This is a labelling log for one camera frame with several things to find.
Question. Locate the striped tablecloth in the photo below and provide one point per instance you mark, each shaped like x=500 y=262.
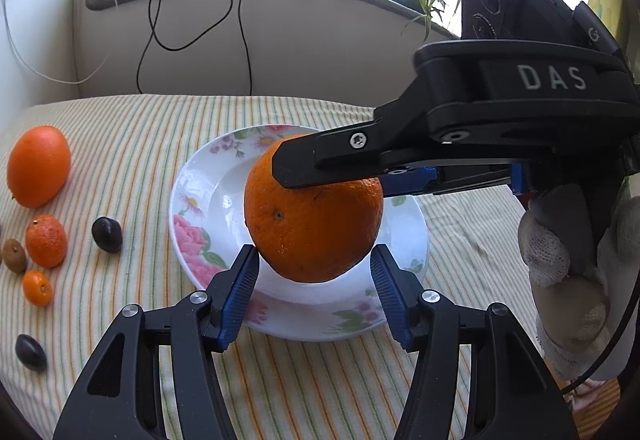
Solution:
x=126 y=153

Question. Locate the large round orange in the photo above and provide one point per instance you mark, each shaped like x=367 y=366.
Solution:
x=311 y=235

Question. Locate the medium tangerine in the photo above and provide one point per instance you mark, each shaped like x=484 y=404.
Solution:
x=46 y=241

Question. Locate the dark plum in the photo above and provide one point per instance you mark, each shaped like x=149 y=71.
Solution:
x=107 y=234
x=30 y=353

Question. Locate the white gloved hand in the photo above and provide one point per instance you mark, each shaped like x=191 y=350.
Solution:
x=580 y=289

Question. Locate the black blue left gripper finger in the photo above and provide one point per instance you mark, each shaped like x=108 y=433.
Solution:
x=512 y=393
x=117 y=394

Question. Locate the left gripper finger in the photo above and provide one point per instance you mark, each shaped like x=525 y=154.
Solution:
x=341 y=154
x=410 y=179

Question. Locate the small kumquat orange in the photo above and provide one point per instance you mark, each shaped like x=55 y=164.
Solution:
x=37 y=288

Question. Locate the brown kiwi middle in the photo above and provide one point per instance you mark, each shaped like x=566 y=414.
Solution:
x=14 y=256

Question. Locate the large oval orange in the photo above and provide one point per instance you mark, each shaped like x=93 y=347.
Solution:
x=38 y=166

